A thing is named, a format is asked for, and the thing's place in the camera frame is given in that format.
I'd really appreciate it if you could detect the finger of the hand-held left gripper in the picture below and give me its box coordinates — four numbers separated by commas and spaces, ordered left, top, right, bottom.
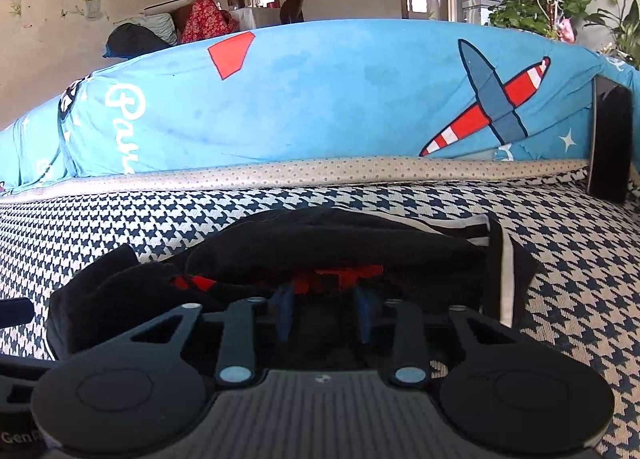
0, 298, 33, 329

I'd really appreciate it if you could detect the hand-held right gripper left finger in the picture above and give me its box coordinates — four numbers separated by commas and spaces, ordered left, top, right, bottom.
127, 281, 297, 387

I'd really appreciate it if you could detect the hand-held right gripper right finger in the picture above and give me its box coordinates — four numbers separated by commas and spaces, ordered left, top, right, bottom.
352, 283, 521, 387

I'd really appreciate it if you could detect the black shirt with red print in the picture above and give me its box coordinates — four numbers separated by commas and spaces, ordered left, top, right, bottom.
47, 206, 538, 375

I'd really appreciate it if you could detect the houndstooth sofa cushion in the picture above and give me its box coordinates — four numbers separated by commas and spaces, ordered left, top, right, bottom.
0, 166, 640, 459

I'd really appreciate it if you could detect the table with white cloth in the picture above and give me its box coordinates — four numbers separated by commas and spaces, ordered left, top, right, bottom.
231, 6, 283, 30

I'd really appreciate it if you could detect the dark dining chair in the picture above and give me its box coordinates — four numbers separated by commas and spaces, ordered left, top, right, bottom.
279, 0, 305, 26

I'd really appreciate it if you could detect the red floral cloth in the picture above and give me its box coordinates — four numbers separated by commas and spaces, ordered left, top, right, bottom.
179, 0, 240, 44

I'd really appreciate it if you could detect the pale striped bedding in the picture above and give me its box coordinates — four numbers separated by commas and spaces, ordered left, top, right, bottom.
131, 13, 178, 46

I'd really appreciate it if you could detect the white appliance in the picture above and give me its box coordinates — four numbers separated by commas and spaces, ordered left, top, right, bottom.
461, 0, 506, 26

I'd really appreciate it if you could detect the white flat board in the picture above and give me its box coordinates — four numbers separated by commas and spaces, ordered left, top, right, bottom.
144, 0, 197, 12

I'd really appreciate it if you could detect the potted green plant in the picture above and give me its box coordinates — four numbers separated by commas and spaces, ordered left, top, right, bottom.
487, 0, 576, 42

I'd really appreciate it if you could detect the pink toy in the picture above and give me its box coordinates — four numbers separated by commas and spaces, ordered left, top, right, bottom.
556, 16, 577, 44

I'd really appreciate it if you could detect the long-leaf potted plant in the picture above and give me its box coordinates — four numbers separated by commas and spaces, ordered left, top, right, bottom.
585, 0, 640, 70

